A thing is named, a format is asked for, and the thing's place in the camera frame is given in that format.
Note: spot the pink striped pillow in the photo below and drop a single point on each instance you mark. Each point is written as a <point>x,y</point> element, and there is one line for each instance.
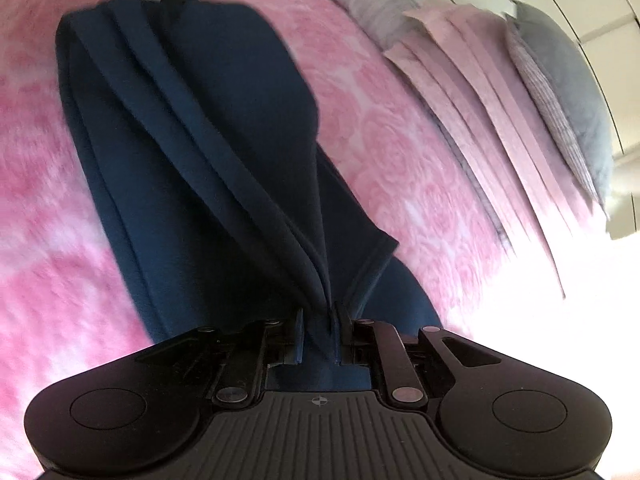
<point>475,110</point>

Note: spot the pink floral blanket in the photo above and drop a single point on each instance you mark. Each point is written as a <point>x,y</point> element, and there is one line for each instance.
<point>400,135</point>

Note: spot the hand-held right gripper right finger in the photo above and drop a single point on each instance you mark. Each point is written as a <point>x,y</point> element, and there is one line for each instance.
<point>342,332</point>

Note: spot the grey pillow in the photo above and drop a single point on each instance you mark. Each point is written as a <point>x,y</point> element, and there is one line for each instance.
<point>565,75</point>

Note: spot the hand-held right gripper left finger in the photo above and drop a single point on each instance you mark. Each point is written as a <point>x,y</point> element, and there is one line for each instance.
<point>299,335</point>

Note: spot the dark blue pants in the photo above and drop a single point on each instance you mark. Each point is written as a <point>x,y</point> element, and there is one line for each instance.
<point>200,160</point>

